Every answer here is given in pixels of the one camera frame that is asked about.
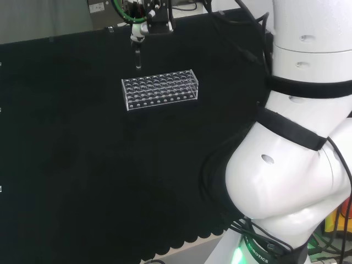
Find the black bench cloth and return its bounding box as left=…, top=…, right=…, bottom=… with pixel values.
left=0, top=7, right=276, bottom=264

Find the green cable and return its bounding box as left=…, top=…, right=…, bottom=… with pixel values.
left=111, top=0, right=151, bottom=24

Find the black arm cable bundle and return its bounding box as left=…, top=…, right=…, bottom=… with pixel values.
left=202, top=0, right=276, bottom=83

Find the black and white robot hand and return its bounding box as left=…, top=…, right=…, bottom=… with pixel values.
left=121, top=0, right=175, bottom=49

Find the clear glass test tube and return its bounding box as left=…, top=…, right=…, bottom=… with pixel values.
left=134, top=41, right=144, bottom=69

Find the clear plastic test tube rack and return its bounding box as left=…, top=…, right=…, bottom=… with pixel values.
left=121, top=69, right=199, bottom=112

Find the grey metal cabinet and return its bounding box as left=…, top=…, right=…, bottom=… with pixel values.
left=87, top=0, right=131, bottom=30

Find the yellow emergency stop button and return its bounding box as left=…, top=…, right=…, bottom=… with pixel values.
left=323, top=197, right=352, bottom=235

